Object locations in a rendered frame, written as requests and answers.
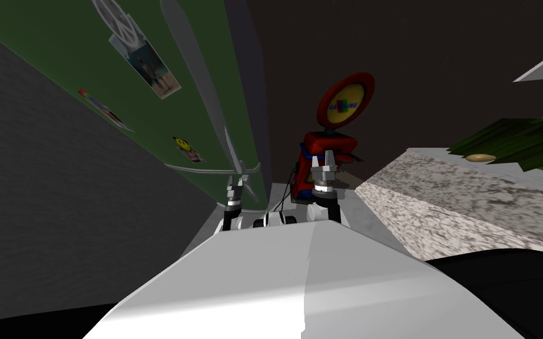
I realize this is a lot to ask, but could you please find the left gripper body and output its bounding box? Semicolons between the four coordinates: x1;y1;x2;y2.
226;176;246;207

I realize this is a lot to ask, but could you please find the photo magnet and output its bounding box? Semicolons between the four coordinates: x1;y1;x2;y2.
108;14;183;101

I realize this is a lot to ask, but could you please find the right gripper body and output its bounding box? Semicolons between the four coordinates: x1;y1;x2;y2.
311;164;340;194

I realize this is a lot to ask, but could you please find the curved grey fridge handle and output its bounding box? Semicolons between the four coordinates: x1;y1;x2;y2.
164;162;261;177

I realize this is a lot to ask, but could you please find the red striped magnet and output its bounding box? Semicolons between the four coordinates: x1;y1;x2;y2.
77;88;134;134

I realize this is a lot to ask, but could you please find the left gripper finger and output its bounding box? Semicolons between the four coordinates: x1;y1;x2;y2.
242;175;258;199

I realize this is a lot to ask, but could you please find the yellow smiley magnet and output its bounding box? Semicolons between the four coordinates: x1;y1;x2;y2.
172;136;206;164

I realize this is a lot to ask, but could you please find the round peace sign magnet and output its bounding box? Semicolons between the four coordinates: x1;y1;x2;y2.
91;0;137;49

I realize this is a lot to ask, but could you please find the long grey fridge handle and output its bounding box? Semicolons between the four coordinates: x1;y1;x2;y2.
160;0;250;177

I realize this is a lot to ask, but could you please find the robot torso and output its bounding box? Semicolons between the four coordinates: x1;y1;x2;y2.
82;211;528;339

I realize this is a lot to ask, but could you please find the green slanted box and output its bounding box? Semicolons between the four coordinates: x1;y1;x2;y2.
446;110;543;182

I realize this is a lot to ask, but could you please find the red toy fuel pump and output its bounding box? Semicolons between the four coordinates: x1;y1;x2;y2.
290;71;376;205

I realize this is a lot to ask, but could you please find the green fridge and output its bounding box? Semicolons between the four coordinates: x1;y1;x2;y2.
0;0;271;211

